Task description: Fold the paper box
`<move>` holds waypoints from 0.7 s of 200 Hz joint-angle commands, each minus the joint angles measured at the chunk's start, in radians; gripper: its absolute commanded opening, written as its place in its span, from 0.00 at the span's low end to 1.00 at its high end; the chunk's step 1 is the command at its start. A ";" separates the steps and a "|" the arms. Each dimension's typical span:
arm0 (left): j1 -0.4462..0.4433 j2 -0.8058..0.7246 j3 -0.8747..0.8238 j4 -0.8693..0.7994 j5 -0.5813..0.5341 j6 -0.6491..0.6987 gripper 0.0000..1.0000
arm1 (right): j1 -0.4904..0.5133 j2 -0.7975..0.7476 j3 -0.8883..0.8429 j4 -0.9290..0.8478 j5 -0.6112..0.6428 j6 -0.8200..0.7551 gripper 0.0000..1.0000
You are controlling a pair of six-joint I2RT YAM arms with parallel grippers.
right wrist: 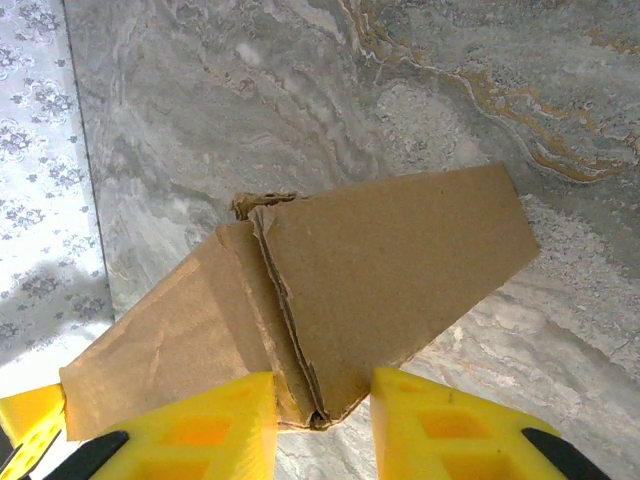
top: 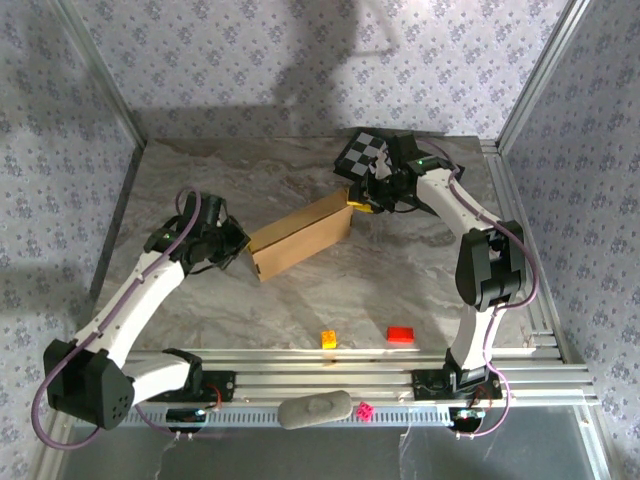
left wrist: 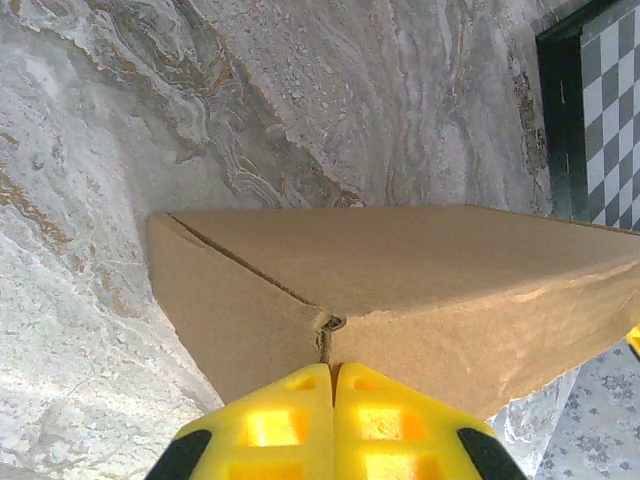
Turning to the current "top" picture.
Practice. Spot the brown cardboard box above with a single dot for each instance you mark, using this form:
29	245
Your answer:
300	240

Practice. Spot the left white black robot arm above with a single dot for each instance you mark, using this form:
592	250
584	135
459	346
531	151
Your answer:
135	295

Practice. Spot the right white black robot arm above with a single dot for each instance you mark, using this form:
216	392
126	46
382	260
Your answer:
470	335

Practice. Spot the black white checkerboard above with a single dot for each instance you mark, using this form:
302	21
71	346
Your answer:
357	155

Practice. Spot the orange toy brick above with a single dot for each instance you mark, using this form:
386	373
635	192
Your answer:
328	339

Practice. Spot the red toy brick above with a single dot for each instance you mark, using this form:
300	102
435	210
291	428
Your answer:
400	335

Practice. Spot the left small circuit board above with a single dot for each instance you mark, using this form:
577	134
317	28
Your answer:
186	415

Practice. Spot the small circuit board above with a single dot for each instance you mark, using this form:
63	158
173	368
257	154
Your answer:
467	415
186	415

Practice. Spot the grey oval stone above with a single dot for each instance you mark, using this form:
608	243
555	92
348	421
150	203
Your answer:
314	410

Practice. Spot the pink toy brick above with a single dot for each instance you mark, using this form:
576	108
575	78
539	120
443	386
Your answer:
364	411

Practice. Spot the grey metal panel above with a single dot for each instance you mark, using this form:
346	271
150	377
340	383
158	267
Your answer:
300	455

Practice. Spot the right small circuit board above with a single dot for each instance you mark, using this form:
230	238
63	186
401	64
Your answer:
467	415

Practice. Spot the aluminium side rail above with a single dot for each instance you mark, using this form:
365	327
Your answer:
510	200

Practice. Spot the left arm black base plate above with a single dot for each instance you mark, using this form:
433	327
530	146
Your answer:
225	385

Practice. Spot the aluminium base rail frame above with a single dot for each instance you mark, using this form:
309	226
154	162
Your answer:
325	380

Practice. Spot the right aluminium corner post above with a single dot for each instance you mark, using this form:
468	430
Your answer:
542	70

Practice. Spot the aluminium corner post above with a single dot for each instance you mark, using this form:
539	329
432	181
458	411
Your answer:
542	70
101	70

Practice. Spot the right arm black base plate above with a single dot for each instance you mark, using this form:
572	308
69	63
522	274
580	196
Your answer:
425	387

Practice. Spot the left aluminium corner post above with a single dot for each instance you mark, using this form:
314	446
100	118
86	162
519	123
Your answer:
101	70

